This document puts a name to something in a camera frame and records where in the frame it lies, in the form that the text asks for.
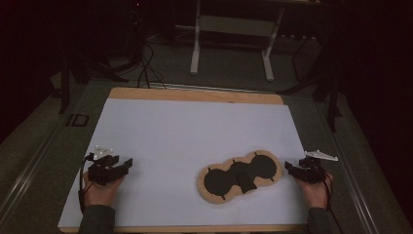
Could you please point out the white table sheet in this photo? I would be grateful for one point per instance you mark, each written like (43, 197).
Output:
(181, 130)

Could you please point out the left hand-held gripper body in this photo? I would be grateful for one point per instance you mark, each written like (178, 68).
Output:
(102, 170)

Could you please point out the black tripod legs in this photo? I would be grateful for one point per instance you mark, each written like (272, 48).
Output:
(107, 73)

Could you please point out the black metal stand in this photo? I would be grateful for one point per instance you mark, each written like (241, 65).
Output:
(64, 87)
(332, 107)

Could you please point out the metal floor rail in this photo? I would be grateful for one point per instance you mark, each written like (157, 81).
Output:
(357, 195)
(29, 172)

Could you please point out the person's left hand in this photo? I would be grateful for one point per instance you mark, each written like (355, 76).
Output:
(102, 193)

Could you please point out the wooden table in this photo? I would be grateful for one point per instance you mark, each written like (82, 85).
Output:
(195, 95)

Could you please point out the wooden triple round photo frame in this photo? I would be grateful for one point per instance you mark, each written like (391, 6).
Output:
(224, 185)

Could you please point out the black floor plate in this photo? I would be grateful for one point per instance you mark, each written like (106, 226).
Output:
(78, 120)

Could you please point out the white metal desk frame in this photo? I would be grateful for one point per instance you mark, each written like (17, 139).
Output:
(195, 48)

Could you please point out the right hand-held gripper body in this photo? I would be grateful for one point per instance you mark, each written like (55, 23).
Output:
(313, 169)

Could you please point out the person's right hand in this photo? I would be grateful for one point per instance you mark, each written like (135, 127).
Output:
(313, 195)

